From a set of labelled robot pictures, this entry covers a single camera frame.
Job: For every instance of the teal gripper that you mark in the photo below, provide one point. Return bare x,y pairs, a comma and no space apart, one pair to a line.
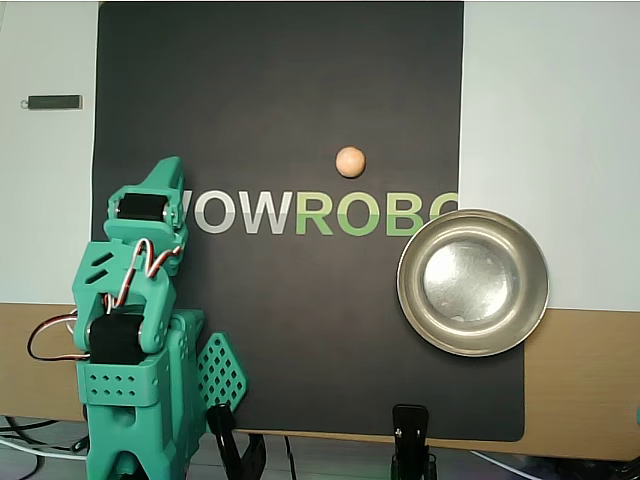
141,231

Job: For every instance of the wooden ball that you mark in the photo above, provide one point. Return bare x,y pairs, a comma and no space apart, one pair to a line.
350,161

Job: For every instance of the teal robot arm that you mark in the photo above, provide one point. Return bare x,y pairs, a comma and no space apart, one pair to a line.
120,390

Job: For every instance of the metal bowl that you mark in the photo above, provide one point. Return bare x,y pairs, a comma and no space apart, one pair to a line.
472,282

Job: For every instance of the black USB stick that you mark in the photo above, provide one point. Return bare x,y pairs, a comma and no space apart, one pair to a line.
52,102

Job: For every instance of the black mat with WOWROBO print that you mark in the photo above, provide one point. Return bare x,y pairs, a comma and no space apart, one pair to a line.
300,75

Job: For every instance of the black table clamp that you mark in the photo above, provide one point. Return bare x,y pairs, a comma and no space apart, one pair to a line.
225,435

